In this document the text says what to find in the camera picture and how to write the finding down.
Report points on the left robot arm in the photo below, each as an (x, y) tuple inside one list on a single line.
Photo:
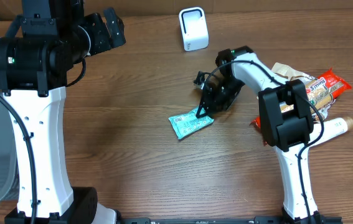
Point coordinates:
[(38, 50)]

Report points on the brown cardboard backdrop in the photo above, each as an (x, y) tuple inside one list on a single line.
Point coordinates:
[(168, 7)]

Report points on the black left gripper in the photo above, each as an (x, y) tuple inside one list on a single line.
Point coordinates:
[(102, 34)]

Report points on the brown white snack bag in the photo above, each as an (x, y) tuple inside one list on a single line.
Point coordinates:
[(316, 89)]

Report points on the red San Remo spaghetti pack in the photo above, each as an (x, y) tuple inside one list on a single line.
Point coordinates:
[(336, 85)]

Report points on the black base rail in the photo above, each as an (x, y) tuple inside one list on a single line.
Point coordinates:
[(257, 220)]

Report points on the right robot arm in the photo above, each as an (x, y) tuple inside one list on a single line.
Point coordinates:
[(286, 121)]

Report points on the white Pantene tube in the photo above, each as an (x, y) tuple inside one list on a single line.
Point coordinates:
[(332, 128)]

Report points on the teal wipes packet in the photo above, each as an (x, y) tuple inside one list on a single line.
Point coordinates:
[(186, 124)]

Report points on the white barcode scanner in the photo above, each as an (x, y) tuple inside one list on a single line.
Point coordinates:
[(194, 29)]

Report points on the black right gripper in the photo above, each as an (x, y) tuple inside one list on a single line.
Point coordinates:
[(211, 102)]

